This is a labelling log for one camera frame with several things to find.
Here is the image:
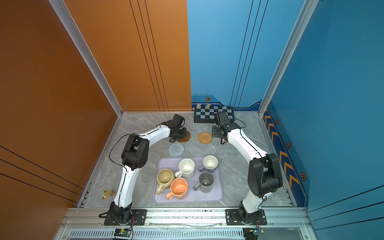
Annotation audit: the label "grey ceramic mug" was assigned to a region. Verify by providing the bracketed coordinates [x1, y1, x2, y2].
[193, 172, 214, 193]

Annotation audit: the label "grey woven round coaster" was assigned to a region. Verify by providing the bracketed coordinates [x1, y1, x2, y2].
[169, 143, 184, 157]

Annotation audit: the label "brown wooden round coaster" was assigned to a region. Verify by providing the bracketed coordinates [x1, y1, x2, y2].
[178, 131, 191, 143]

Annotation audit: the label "aluminium corner post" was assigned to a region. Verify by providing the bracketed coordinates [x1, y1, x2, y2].
[49, 0, 124, 117]
[258, 0, 319, 117]

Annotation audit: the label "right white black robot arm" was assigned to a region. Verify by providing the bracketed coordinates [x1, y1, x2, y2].
[212, 123, 283, 225]

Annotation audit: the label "black silver chessboard box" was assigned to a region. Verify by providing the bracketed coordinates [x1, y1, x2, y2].
[194, 105, 235, 124]

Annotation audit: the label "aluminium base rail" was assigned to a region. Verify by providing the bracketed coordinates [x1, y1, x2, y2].
[55, 207, 317, 240]

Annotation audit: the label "aluminium corner post right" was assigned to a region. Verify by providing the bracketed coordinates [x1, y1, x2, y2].
[258, 0, 319, 117]

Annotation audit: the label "woven rattan round coaster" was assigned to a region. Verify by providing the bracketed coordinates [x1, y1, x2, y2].
[198, 132, 213, 144]

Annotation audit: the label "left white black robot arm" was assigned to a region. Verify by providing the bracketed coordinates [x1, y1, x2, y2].
[105, 124, 191, 225]

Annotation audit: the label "lavender rectangular tray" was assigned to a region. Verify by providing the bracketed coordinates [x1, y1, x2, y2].
[154, 157, 224, 204]

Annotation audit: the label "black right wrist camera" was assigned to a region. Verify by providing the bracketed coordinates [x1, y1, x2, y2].
[214, 112, 231, 126]

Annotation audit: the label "right small circuit board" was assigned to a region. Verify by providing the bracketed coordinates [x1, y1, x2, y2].
[243, 228, 265, 240]

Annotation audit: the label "small brass colourful trinkets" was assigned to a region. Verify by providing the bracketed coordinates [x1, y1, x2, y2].
[102, 189, 116, 200]

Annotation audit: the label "left green circuit board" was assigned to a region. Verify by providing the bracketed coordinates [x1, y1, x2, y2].
[113, 228, 133, 240]

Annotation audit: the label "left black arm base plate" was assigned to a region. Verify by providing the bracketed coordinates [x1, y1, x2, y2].
[104, 209, 147, 227]

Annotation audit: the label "purple white ceramic mug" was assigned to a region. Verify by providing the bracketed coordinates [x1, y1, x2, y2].
[198, 155, 219, 173]

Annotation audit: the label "aluminium corner post left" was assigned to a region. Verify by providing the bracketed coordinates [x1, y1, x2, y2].
[49, 0, 124, 117]

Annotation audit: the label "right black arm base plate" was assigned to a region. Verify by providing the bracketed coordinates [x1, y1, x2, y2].
[225, 208, 268, 226]

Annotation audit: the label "orange ceramic mug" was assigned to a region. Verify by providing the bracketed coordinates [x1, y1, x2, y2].
[166, 178, 188, 200]

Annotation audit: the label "yellow ceramic mug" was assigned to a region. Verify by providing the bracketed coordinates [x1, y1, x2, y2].
[157, 169, 175, 195]

